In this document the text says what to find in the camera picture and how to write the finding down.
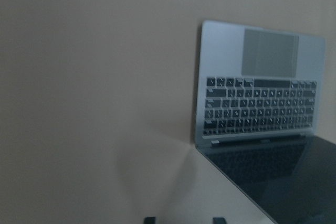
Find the grey laptop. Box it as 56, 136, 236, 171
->
195, 20, 335, 223

